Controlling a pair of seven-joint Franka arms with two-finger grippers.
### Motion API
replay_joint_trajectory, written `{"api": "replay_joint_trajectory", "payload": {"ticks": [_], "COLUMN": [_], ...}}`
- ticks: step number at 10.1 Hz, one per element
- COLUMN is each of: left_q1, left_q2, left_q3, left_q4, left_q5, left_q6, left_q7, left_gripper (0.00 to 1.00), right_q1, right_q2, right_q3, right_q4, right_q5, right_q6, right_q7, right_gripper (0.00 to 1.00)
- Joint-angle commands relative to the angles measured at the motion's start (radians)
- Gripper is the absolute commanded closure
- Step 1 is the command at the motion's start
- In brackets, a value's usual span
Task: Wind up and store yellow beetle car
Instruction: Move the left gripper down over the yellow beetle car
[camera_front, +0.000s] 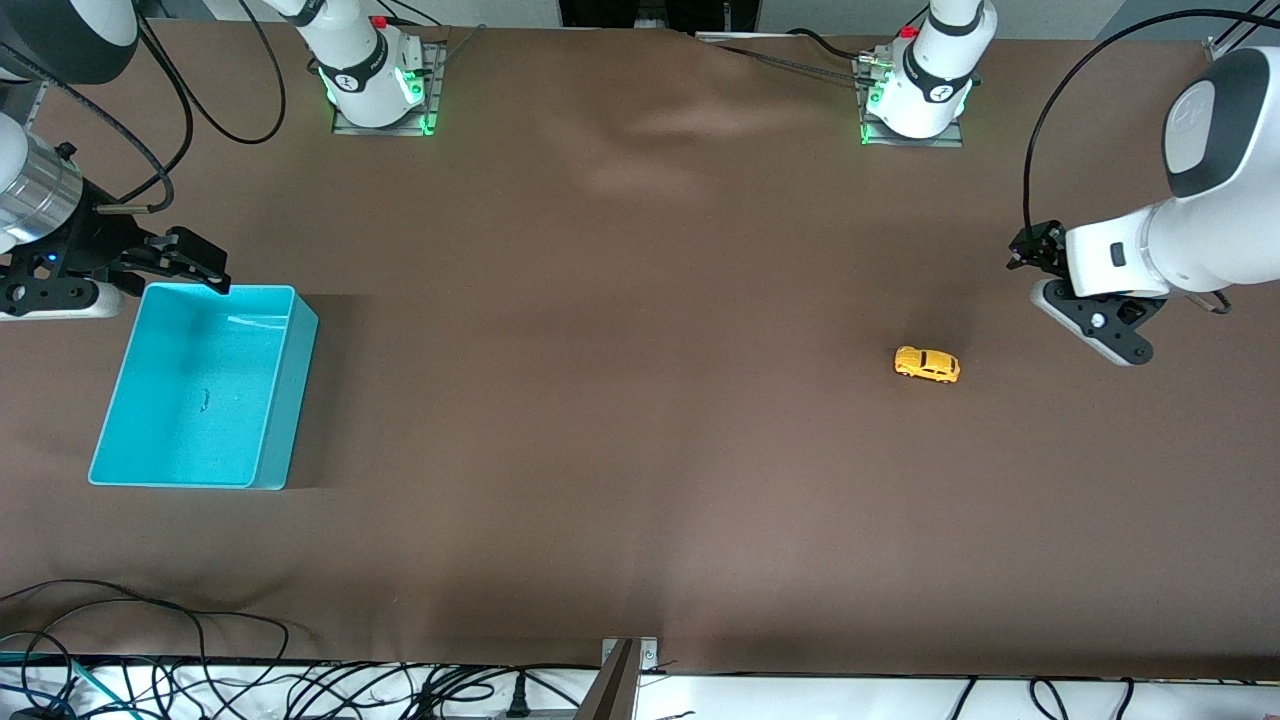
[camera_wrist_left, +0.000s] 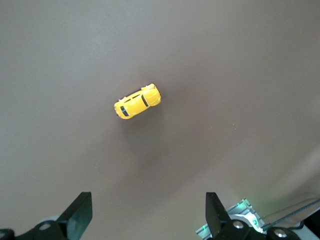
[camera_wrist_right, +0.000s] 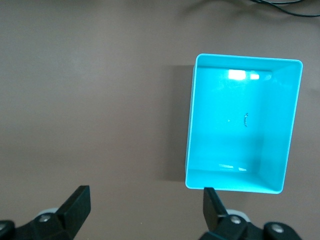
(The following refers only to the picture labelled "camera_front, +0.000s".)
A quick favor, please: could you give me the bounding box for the yellow beetle toy car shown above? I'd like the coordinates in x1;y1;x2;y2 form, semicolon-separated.
894;346;961;384

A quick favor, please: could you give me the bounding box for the turquoise plastic bin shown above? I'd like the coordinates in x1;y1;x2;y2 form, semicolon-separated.
88;285;319;491

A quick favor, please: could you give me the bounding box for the brown table cloth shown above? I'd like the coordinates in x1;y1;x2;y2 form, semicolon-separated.
0;22;1280;681

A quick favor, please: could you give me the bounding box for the dark object behind table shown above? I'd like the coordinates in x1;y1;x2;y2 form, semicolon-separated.
558;0;761;31

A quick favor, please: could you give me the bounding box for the grey power strip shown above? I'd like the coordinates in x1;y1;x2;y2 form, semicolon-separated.
425;705;591;720

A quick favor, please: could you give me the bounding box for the braided black cable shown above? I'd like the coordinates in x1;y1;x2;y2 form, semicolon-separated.
0;45;176;216

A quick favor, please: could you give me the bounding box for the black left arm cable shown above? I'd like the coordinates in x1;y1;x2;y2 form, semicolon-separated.
1022;8;1280;236

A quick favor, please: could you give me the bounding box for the thin black looped cable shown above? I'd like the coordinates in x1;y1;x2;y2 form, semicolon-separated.
135;0;288;146

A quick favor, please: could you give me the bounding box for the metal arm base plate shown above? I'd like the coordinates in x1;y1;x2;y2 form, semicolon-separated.
332;40;446;137
858;55;966;148

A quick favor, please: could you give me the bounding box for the aluminium extrusion bracket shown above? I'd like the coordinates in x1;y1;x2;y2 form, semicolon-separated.
1205;0;1263;67

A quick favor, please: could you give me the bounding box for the black base cable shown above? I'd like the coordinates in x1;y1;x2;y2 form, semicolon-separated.
785;28;881;66

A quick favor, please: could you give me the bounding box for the long black cable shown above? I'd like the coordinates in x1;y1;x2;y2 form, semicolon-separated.
0;578;293;691

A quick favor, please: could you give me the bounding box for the teal cable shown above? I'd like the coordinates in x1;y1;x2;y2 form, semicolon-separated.
0;652;111;716

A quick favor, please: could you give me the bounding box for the small metal bracket plate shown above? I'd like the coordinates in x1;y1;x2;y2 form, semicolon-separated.
600;637;659;673

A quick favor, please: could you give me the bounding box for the grey metal post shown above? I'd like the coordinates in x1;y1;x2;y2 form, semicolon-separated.
575;640;641;720

